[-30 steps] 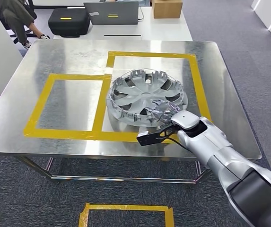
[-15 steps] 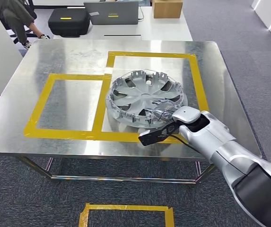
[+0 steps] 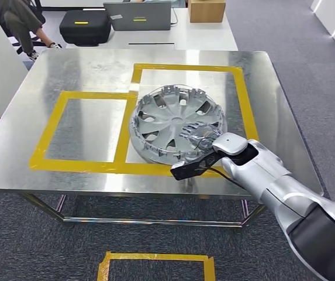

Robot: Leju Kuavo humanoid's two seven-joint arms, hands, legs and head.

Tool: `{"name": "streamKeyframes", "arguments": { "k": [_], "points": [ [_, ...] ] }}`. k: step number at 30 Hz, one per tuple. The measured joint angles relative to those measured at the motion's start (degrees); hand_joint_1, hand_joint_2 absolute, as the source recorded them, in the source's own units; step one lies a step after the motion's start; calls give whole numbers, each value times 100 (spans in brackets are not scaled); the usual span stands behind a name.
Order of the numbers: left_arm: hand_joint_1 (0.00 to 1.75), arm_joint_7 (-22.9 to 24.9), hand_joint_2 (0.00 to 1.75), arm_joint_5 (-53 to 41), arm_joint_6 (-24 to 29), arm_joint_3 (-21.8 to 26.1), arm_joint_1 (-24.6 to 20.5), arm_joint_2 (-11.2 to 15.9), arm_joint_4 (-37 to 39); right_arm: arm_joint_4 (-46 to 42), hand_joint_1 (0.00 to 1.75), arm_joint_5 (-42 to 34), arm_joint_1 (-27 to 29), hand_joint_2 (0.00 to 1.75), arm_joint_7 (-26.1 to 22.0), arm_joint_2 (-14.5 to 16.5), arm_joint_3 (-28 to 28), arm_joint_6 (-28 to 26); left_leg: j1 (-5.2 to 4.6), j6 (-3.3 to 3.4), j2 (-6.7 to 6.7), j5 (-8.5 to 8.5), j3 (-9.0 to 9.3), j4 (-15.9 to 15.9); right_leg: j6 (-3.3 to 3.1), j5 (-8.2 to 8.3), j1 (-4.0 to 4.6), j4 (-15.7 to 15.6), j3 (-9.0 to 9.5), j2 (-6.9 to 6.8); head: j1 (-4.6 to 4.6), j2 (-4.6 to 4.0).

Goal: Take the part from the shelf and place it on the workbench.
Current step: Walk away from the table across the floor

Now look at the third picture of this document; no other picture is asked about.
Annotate white desk with slot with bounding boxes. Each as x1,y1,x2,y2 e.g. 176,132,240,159
66,8,238,51

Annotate seated person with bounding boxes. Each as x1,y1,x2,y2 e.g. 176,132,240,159
0,0,63,61

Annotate cardboard box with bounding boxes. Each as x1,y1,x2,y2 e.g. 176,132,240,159
188,0,226,23

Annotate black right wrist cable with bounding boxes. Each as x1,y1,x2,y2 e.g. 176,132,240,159
205,166,245,191

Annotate black carry case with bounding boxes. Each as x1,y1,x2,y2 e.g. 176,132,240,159
59,9,112,46

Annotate large yellow bench tape outline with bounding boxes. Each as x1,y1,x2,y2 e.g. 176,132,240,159
124,63,260,177

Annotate white desk with metal legs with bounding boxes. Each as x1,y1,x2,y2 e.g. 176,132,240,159
0,5,29,122

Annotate steel workbench table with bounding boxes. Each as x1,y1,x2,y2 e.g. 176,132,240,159
0,48,325,229

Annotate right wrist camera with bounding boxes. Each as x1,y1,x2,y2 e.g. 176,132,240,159
170,149,225,181

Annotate silver wheel hubcap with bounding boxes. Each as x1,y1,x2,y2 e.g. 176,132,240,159
128,84,228,167

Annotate yellow floor tape outline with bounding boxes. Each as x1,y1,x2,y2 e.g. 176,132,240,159
97,252,216,281

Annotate grey laptop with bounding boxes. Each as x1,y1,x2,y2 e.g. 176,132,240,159
103,1,172,32

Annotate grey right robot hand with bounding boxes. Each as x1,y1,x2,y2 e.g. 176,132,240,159
179,121,224,164

